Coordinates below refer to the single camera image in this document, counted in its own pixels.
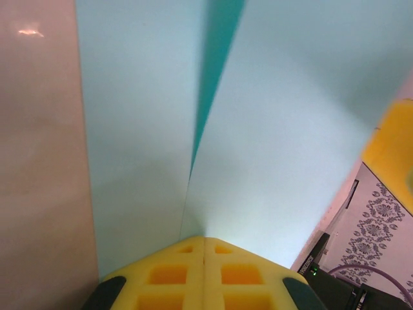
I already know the purple cable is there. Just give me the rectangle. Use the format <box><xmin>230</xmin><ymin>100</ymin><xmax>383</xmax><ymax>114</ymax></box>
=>
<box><xmin>327</xmin><ymin>263</ymin><xmax>413</xmax><ymax>307</ymax></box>

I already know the teal paper sheet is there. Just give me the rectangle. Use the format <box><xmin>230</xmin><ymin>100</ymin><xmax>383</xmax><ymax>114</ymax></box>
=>
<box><xmin>76</xmin><ymin>0</ymin><xmax>413</xmax><ymax>278</ymax></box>

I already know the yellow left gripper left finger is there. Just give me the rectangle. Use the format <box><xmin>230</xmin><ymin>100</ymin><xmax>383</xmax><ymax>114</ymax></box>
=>
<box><xmin>84</xmin><ymin>235</ymin><xmax>207</xmax><ymax>310</ymax></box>

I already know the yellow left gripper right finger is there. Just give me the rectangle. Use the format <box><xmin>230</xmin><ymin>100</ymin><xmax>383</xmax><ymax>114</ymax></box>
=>
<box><xmin>205</xmin><ymin>236</ymin><xmax>324</xmax><ymax>310</ymax></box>

